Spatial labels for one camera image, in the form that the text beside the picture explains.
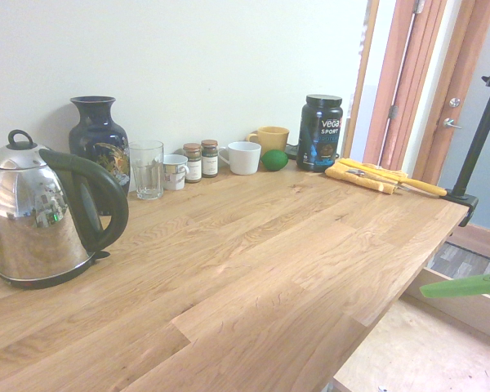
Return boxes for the green handled scissors with sheath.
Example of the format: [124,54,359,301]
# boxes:
[418,273,490,301]

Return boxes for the open wooden drawer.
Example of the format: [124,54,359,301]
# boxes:
[329,240,490,392]

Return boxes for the plain white mug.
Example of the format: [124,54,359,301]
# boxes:
[216,140,263,176]

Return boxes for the green lime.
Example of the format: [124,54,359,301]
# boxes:
[261,149,289,172]

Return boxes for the spice jar with brown lid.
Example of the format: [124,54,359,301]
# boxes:
[200,139,220,179]
[182,142,203,185]

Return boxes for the yellow mug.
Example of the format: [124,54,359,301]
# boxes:
[246,126,291,156]

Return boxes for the small white printed mug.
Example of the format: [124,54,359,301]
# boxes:
[162,154,190,191]

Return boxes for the black protein powder tub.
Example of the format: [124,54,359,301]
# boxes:
[296,94,344,173]

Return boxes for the yellow folded cloth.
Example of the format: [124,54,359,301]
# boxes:
[324,158,410,197]

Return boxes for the clear drinking glass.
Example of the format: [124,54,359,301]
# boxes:
[128,140,165,201]

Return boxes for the dark blue painted vase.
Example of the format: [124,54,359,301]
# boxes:
[68,96,131,216]

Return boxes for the stainless steel electric kettle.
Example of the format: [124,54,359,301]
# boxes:
[0,129,131,291]

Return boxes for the grey blue door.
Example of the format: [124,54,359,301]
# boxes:
[435,0,490,230]

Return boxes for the wooden door frame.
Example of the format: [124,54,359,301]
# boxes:
[342,0,490,193]

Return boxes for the black camera stand with clamp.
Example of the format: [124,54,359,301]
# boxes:
[439,56,490,228]

